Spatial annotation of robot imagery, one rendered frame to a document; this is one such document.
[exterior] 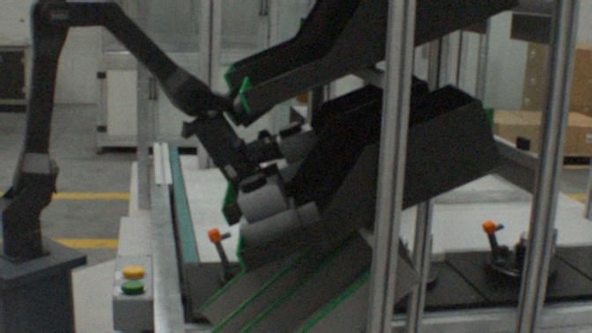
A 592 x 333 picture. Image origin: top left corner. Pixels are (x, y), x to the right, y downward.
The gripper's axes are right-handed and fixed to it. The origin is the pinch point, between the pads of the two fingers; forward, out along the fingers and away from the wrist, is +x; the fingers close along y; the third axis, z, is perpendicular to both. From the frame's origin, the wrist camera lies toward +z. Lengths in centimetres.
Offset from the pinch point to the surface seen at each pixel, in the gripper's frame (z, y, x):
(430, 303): 13.7, -11.2, 27.2
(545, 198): 25, -54, -2
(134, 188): -34, 104, 8
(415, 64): 54, 78, 17
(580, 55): 335, 553, 246
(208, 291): -16.0, -1.9, 6.7
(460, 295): 19.0, -8.8, 30.9
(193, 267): -17.5, 9.2, 5.6
